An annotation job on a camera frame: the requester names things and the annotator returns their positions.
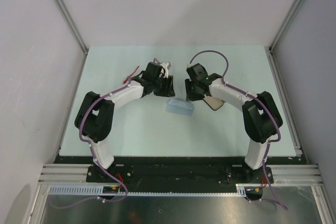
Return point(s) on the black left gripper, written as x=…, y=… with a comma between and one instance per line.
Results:
x=168, y=91

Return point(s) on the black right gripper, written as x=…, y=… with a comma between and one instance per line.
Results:
x=190, y=95

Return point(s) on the light blue cleaning cloth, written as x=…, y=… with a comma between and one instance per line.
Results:
x=180, y=107

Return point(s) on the dark green glasses case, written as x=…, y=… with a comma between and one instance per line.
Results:
x=213, y=102

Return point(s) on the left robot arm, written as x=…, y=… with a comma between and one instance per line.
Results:
x=95, y=116

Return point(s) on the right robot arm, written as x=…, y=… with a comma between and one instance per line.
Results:
x=261, y=116

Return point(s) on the red sunglasses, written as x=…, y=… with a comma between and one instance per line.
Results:
x=130, y=75

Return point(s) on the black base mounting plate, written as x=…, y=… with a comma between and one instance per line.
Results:
x=178, y=174

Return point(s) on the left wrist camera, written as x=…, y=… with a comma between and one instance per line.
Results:
x=165, y=69

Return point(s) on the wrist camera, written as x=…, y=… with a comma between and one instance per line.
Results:
x=189, y=65
x=165, y=69

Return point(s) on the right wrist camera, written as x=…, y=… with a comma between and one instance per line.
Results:
x=189, y=65

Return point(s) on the grey slotted cable duct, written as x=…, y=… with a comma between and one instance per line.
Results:
x=101, y=190

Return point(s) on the aluminium front rail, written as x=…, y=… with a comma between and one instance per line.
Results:
x=284, y=175

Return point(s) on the left aluminium frame post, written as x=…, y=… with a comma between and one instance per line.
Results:
x=61, y=5

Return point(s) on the aluminium frame post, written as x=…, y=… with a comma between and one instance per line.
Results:
x=290, y=15
x=61, y=5

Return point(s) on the right aluminium frame post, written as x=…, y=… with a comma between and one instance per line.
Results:
x=290, y=15

